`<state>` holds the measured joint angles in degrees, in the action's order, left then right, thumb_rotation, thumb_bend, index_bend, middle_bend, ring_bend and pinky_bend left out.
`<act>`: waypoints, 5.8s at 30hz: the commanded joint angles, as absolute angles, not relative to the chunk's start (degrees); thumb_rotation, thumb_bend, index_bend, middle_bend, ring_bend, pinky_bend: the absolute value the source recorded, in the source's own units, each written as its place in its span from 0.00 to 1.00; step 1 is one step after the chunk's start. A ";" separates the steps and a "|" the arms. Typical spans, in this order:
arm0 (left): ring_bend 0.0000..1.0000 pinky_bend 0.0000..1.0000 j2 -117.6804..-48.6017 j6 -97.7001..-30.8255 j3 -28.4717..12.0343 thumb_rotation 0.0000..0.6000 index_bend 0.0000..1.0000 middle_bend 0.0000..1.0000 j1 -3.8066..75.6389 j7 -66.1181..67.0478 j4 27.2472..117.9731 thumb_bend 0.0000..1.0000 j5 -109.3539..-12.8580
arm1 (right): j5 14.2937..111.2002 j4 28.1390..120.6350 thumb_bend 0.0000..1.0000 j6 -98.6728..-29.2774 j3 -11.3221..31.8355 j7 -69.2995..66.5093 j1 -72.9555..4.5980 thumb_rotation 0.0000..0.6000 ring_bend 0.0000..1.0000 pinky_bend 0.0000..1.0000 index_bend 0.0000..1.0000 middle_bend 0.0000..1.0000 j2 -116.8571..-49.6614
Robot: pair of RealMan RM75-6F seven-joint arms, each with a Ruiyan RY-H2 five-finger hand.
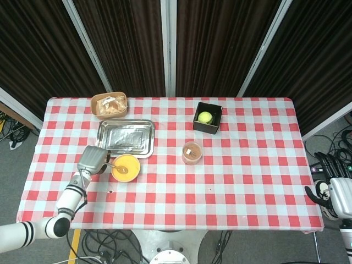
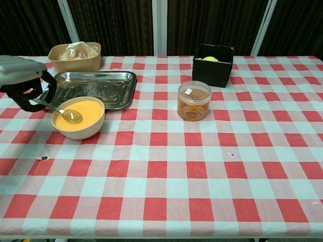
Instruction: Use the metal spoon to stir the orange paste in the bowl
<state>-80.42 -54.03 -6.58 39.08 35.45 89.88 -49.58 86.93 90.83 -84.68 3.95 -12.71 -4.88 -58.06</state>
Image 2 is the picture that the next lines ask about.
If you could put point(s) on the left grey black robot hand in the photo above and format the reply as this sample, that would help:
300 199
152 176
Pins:
17 70

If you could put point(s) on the metal spoon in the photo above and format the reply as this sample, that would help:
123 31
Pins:
72 116

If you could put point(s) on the tan bowl with plastic bag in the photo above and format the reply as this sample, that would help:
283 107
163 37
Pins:
75 65

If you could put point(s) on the beige round bowl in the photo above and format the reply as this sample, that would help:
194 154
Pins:
80 133

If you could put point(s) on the clear plastic bag with bread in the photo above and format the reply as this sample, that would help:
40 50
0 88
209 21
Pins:
75 51

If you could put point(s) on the rectangular stainless steel tray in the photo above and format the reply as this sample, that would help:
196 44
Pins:
101 85

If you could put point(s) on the clear plastic jar rubber bands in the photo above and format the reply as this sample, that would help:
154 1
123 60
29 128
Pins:
194 103

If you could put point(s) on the red white checkered tablecloth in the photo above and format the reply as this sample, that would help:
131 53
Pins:
176 164

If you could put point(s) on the black cardboard box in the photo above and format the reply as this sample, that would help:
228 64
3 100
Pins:
210 73

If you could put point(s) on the yellow-green ball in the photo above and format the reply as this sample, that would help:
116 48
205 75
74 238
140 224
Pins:
210 59

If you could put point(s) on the white frame post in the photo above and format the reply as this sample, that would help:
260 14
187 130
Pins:
69 22
159 27
263 27

